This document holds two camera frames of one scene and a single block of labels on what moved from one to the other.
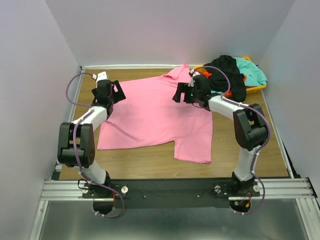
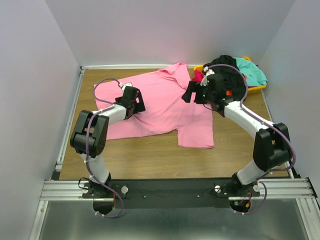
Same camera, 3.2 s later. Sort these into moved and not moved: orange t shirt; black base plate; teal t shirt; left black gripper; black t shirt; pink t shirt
Moved: left black gripper; pink t shirt
Not moved: orange t shirt; black base plate; black t shirt; teal t shirt
